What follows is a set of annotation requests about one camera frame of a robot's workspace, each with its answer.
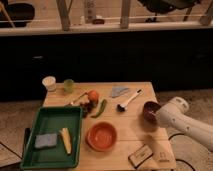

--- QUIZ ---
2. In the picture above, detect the orange fruit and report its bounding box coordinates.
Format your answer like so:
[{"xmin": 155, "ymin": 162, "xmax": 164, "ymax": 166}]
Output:
[{"xmin": 87, "ymin": 90, "xmax": 99, "ymax": 102}]

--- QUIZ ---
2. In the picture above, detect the grey blue cloth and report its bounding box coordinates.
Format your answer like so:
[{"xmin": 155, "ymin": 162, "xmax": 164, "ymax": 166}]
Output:
[{"xmin": 110, "ymin": 86, "xmax": 130, "ymax": 98}]

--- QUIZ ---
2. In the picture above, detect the blue sponge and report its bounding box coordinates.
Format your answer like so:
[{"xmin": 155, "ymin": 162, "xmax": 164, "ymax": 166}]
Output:
[{"xmin": 34, "ymin": 133, "xmax": 57, "ymax": 149}]

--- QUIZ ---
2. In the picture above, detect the black cable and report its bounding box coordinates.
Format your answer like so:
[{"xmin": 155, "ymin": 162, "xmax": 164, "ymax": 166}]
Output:
[{"xmin": 167, "ymin": 132, "xmax": 213, "ymax": 171}]

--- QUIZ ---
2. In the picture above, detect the green cup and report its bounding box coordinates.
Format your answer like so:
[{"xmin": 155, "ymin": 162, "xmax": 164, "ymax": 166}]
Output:
[{"xmin": 63, "ymin": 79, "xmax": 74, "ymax": 93}]

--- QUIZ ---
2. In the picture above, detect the white handled brush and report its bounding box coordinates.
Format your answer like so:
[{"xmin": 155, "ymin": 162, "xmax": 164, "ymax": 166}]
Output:
[{"xmin": 117, "ymin": 89, "xmax": 142, "ymax": 112}]

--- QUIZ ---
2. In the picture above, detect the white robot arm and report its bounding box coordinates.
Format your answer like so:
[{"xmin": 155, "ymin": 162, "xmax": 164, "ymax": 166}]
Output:
[{"xmin": 156, "ymin": 97, "xmax": 213, "ymax": 152}]

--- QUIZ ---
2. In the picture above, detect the dark grape bunch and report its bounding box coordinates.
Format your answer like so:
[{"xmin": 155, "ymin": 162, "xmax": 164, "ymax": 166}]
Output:
[{"xmin": 80, "ymin": 101, "xmax": 97, "ymax": 118}]

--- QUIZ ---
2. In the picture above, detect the green plastic tray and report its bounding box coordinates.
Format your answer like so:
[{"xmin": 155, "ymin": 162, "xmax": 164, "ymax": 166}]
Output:
[{"xmin": 21, "ymin": 107, "xmax": 82, "ymax": 170}]

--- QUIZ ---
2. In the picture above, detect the orange bowl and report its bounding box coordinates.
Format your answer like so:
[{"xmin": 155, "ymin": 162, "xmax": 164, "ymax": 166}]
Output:
[{"xmin": 85, "ymin": 121, "xmax": 117, "ymax": 152}]

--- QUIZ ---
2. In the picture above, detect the dark red small object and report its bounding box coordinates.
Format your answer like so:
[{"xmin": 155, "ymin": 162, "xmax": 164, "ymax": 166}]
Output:
[{"xmin": 92, "ymin": 19, "xmax": 105, "ymax": 25}]

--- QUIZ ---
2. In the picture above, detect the yellow corn cob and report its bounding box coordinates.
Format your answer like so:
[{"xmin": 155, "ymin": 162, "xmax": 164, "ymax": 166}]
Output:
[{"xmin": 60, "ymin": 128, "xmax": 72, "ymax": 154}]

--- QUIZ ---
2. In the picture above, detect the green chili pepper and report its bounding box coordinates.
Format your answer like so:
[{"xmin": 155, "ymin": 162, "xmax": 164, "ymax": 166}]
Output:
[{"xmin": 91, "ymin": 99, "xmax": 107, "ymax": 118}]

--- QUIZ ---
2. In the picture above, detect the white cup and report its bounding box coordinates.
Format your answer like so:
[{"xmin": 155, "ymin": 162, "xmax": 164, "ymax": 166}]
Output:
[{"xmin": 42, "ymin": 76, "xmax": 56, "ymax": 92}]

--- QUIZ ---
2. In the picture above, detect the dark purple bowl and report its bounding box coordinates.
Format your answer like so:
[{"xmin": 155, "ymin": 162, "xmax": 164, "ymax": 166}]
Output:
[{"xmin": 142, "ymin": 101, "xmax": 161, "ymax": 125}]

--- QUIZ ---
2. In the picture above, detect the black office chair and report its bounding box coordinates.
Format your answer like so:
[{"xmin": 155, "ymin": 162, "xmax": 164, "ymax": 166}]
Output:
[{"xmin": 137, "ymin": 0, "xmax": 202, "ymax": 23}]

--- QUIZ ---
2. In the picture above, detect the dark chair left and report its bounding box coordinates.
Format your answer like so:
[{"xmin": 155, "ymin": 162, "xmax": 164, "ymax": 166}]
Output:
[{"xmin": 0, "ymin": 0, "xmax": 35, "ymax": 28}]

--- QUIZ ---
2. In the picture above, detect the black wooden block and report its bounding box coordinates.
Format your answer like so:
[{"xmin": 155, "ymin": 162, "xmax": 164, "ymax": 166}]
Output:
[{"xmin": 128, "ymin": 144, "xmax": 153, "ymax": 169}]

